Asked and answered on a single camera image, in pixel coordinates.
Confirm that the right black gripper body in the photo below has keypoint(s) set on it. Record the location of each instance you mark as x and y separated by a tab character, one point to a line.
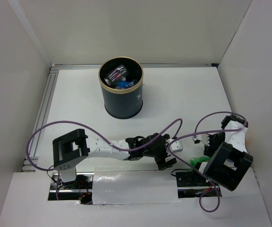
215	142

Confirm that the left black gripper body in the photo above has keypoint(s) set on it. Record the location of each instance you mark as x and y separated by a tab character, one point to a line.
159	154

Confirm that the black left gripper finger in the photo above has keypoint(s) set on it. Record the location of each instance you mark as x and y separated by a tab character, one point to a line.
171	162
162	165

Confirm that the clear bottle blue label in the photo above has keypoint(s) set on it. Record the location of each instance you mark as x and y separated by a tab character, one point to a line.
126	84

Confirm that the clear wide-mouth plastic jar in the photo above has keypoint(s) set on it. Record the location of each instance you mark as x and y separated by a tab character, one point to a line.
116	75

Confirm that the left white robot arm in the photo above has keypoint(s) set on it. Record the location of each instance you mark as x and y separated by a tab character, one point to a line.
72	148

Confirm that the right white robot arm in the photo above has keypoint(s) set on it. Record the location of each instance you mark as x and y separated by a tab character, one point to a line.
229	160

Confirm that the dark blue cylindrical bin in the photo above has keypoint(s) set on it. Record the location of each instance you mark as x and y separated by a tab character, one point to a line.
125	103

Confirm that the green bottle near right base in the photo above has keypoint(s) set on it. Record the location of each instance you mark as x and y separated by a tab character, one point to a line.
197	160

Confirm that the silver tape sheet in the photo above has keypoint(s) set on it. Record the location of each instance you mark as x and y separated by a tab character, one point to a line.
134	187

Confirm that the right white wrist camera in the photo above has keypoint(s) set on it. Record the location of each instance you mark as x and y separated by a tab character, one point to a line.
203	138

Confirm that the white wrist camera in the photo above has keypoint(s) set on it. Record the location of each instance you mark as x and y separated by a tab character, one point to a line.
176	146
203	138

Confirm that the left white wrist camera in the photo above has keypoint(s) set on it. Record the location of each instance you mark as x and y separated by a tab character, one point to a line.
176	146

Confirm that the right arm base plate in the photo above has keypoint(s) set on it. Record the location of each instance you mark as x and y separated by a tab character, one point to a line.
192	185

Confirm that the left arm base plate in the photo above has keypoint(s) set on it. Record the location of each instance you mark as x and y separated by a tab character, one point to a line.
80	190

